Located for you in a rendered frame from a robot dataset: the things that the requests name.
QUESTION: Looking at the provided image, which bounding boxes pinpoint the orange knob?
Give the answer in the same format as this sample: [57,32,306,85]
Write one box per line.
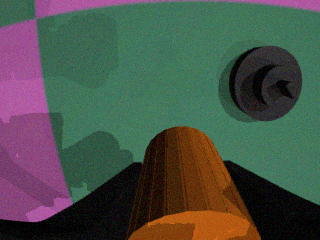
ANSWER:
[125,127,261,240]

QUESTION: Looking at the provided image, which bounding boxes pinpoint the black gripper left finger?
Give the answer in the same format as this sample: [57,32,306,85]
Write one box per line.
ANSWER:
[0,161,141,240]

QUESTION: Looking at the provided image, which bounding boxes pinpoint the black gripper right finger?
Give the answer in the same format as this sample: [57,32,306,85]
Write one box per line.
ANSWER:
[223,161,320,240]

